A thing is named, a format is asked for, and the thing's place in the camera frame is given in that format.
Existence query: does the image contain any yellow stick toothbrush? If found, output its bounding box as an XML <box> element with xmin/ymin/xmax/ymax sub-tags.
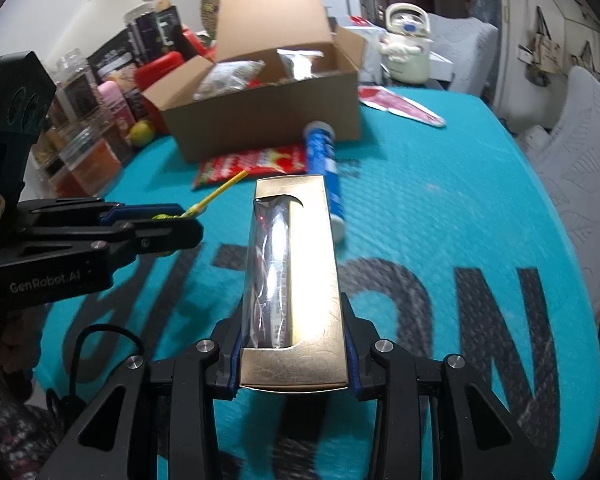
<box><xmin>152</xmin><ymin>170</ymin><xmax>250</xmax><ymax>221</ymax></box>

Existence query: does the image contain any silver clear packet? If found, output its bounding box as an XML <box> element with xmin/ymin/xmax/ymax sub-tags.
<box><xmin>276</xmin><ymin>49</ymin><xmax>326</xmax><ymax>82</ymax></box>

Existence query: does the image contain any dark canister with pale lid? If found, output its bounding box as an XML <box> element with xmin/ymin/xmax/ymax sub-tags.
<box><xmin>124</xmin><ymin>2</ymin><xmax>162</xmax><ymax>69</ymax></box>

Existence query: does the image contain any red white flat packet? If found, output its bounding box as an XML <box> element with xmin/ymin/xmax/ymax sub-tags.
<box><xmin>358</xmin><ymin>85</ymin><xmax>447</xmax><ymax>127</ymax></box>

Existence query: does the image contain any person's left hand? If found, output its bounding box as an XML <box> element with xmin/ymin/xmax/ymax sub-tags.
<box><xmin>0</xmin><ymin>310</ymin><xmax>36</xmax><ymax>397</ymax></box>

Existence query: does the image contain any teal lettered mat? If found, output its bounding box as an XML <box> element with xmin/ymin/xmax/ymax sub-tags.
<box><xmin>35</xmin><ymin>87</ymin><xmax>600</xmax><ymax>480</ymax></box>

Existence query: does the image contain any white patterned snack packet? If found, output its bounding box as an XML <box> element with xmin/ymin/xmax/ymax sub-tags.
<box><xmin>194</xmin><ymin>60</ymin><xmax>266</xmax><ymax>102</ymax></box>

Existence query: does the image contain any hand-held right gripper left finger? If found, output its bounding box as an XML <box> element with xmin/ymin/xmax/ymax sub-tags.
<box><xmin>44</xmin><ymin>305</ymin><xmax>246</xmax><ymax>480</ymax></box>

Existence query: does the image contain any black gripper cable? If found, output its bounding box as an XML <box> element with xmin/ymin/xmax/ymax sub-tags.
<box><xmin>45</xmin><ymin>323</ymin><xmax>147</xmax><ymax>413</ymax></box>

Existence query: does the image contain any white thermos kettle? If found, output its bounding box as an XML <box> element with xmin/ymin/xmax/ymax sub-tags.
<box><xmin>379</xmin><ymin>2</ymin><xmax>435</xmax><ymax>86</ymax></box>

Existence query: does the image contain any red strawberry print packet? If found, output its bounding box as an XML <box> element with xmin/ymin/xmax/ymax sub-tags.
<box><xmin>192</xmin><ymin>142</ymin><xmax>311</xmax><ymax>191</ymax></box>

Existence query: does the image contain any brown black printed box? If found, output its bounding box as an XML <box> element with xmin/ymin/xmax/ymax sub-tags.
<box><xmin>152</xmin><ymin>6</ymin><xmax>191</xmax><ymax>54</ymax></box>

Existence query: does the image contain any clear plastic jar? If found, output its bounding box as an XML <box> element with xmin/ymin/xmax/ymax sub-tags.
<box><xmin>55</xmin><ymin>49</ymin><xmax>89</xmax><ymax>84</ymax></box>

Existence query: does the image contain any hanging tote bag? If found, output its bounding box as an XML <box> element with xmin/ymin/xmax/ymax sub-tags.
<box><xmin>575</xmin><ymin>40</ymin><xmax>600</xmax><ymax>84</ymax></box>
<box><xmin>517</xmin><ymin>10</ymin><xmax>561</xmax><ymax>87</ymax></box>

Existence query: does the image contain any brown cardboard box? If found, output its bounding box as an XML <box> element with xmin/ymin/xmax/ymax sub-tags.
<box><xmin>141</xmin><ymin>0</ymin><xmax>367</xmax><ymax>164</ymax></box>

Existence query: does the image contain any white foam board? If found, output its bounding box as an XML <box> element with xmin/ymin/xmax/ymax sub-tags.
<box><xmin>45</xmin><ymin>0</ymin><xmax>154</xmax><ymax>69</ymax></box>

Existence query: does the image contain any yellow lemon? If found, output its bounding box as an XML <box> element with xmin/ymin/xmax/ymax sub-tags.
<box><xmin>130</xmin><ymin>120</ymin><xmax>156</xmax><ymax>149</ymax></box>

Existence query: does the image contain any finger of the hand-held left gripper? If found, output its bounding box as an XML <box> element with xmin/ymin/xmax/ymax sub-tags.
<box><xmin>17</xmin><ymin>218</ymin><xmax>205</xmax><ymax>272</ymax></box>
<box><xmin>19</xmin><ymin>198</ymin><xmax>202</xmax><ymax>229</ymax></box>

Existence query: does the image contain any jar with beige contents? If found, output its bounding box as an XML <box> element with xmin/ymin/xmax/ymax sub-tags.
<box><xmin>34</xmin><ymin>124</ymin><xmax>67</xmax><ymax>167</ymax></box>

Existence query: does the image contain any gold snack box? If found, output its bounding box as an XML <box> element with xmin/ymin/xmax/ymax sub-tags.
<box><xmin>239</xmin><ymin>174</ymin><xmax>351</xmax><ymax>394</ymax></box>

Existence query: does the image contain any jar with pink label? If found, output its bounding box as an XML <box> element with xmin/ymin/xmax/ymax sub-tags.
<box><xmin>97</xmin><ymin>80</ymin><xmax>136</xmax><ymax>132</ymax></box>

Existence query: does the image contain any person's floral clothing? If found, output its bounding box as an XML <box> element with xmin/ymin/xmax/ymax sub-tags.
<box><xmin>0</xmin><ymin>390</ymin><xmax>69</xmax><ymax>480</ymax></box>

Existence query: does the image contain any red plastic bottle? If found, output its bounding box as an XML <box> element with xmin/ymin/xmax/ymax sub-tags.
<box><xmin>134</xmin><ymin>51</ymin><xmax>187</xmax><ymax>92</ymax></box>

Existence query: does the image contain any woven round mat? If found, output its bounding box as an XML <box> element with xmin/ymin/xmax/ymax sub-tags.
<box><xmin>200</xmin><ymin>0</ymin><xmax>234</xmax><ymax>36</ymax></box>

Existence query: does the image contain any jar with red contents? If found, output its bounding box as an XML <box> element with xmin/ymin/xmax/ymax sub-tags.
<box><xmin>62</xmin><ymin>132</ymin><xmax>124</xmax><ymax>196</ymax></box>

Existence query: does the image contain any blue tube packet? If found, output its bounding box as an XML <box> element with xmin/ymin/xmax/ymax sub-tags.
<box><xmin>302</xmin><ymin>121</ymin><xmax>347</xmax><ymax>242</ymax></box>

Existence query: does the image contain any grey covered chair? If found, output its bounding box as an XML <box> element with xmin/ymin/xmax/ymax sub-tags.
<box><xmin>425</xmin><ymin>12</ymin><xmax>501</xmax><ymax>96</ymax></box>
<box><xmin>522</xmin><ymin>65</ymin><xmax>600</xmax><ymax>332</ymax></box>

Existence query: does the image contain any jar with dark contents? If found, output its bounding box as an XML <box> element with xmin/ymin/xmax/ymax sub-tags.
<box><xmin>55</xmin><ymin>72</ymin><xmax>104</xmax><ymax>122</ymax></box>

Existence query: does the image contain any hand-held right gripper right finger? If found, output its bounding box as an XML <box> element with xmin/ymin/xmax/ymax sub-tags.
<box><xmin>340</xmin><ymin>292</ymin><xmax>556</xmax><ymax>480</ymax></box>

